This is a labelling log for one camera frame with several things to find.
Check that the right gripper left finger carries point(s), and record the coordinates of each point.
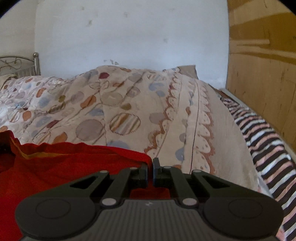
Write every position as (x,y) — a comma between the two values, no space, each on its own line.
(125,181)

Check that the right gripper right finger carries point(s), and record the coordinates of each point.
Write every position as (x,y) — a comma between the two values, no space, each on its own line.
(175,181)

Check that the red long-sleeve sweater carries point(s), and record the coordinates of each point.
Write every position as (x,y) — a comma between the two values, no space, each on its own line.
(29,169)

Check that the patterned white quilt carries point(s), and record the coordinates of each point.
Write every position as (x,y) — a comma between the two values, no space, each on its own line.
(166,114)

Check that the striped bed sheet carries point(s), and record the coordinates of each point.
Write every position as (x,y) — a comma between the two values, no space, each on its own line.
(274,164)

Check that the metal bed headboard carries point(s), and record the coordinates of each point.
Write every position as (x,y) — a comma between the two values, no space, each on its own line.
(20,66)

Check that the plywood wardrobe panel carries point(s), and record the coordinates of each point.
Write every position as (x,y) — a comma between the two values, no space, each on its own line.
(261,69)

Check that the grey frilled pillow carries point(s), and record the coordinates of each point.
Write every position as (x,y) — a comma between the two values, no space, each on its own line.
(5,78)

